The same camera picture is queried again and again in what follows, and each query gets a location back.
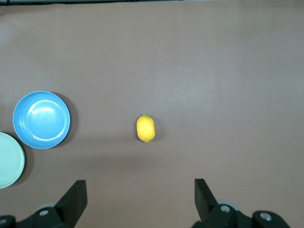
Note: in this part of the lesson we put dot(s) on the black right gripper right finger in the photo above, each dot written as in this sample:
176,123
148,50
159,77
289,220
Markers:
204,202

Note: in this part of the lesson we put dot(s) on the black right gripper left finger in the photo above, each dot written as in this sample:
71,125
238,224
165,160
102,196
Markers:
71,204

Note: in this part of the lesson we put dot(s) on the yellow lemon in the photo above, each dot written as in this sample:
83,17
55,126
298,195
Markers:
145,128

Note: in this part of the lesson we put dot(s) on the pale green plate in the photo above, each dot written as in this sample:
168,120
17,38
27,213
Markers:
9,160

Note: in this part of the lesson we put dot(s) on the blue plate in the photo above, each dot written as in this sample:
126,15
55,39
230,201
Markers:
41,120

